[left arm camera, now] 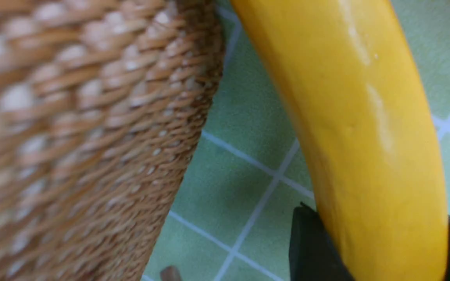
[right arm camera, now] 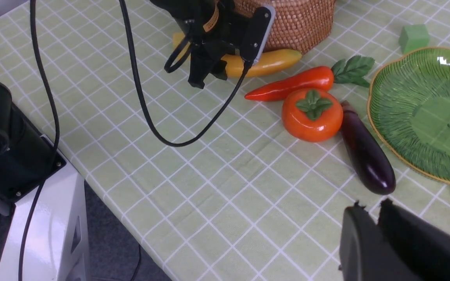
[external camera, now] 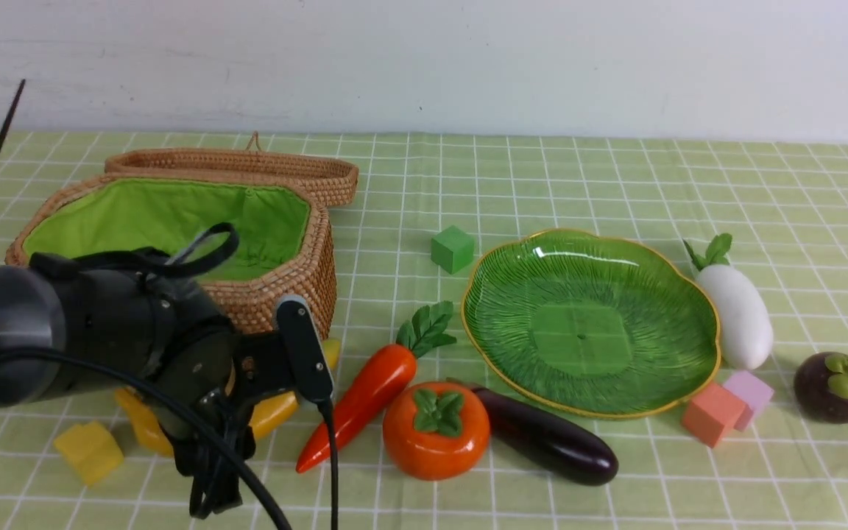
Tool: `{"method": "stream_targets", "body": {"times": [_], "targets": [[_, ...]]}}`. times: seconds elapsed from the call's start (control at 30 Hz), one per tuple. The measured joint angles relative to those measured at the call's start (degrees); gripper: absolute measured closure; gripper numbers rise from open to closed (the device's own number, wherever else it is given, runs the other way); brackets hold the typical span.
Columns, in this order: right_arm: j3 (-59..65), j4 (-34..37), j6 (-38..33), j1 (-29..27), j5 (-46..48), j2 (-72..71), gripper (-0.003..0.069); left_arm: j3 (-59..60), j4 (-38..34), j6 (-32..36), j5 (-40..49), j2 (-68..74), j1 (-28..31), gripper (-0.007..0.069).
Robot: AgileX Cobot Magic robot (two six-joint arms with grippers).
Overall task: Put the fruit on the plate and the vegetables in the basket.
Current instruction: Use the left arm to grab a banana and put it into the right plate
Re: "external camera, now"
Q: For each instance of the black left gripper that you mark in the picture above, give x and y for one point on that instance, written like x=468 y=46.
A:
x=218 y=467

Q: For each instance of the yellow toy banana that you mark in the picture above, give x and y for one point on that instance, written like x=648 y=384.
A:
x=277 y=412

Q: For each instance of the orange toy carrot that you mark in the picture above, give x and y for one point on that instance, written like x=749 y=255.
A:
x=383 y=377

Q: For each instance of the orange toy persimmon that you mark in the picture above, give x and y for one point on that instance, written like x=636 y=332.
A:
x=436 y=430

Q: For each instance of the dark purple toy eggplant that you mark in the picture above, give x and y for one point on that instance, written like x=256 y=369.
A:
x=546 y=439

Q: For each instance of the white toy radish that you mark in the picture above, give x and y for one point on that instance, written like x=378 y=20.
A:
x=747 y=334

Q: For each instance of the purple toy mangosteen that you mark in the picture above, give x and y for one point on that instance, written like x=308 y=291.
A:
x=821 y=387

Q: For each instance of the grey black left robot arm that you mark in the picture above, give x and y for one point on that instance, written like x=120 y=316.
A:
x=70 y=326

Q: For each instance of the yellow foam block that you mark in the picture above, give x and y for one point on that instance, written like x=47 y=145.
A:
x=90 y=450

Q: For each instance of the woven wicker basket green lining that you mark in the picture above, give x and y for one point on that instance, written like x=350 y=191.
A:
x=285 y=236

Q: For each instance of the green foam cube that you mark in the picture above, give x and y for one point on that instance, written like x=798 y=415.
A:
x=452 y=249

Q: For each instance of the green checkered tablecloth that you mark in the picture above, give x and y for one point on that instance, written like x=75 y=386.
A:
x=786 y=206

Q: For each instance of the green leaf-shaped glass plate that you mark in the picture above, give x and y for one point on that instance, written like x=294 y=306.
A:
x=598 y=327

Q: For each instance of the orange foam cube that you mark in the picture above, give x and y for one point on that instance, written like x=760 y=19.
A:
x=712 y=414

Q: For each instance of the pink foam cube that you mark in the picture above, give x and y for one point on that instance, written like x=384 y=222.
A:
x=753 y=392

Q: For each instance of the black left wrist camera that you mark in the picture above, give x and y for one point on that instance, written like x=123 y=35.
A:
x=311 y=374

